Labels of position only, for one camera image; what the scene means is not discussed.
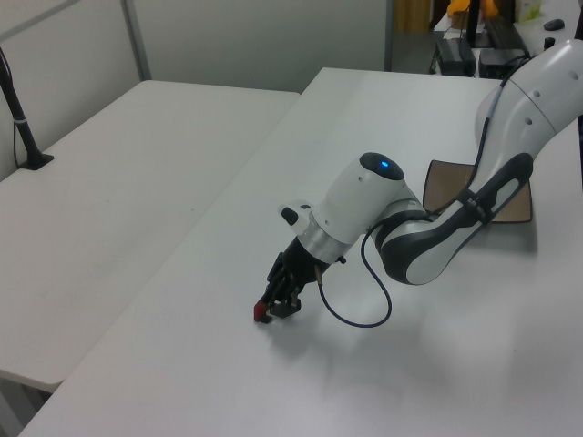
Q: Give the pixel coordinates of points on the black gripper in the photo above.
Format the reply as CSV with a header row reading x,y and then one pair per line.
x,y
303,266

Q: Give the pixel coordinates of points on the red toy strawberry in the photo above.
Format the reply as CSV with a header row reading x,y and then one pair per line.
x,y
260,312

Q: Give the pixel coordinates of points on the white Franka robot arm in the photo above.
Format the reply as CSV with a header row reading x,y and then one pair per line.
x,y
364,200

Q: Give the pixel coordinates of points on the square brown ceramic plate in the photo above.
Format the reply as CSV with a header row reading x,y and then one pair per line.
x,y
448,182

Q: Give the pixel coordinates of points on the black power adapter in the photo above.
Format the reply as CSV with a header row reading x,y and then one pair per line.
x,y
453,54

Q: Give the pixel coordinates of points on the black pole with clamp base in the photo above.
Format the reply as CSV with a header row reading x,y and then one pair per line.
x,y
23,132

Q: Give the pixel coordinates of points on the black electronics box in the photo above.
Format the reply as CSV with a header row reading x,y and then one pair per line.
x,y
501,61

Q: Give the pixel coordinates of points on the black monitor stand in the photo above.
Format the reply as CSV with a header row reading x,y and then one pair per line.
x,y
474,23

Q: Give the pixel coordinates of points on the green and white box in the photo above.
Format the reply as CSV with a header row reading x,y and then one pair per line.
x,y
529,10

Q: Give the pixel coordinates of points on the black computer mouse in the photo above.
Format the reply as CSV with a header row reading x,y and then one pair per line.
x,y
554,24

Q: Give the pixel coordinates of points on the grey partition post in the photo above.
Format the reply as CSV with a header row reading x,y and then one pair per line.
x,y
390,34
136,41

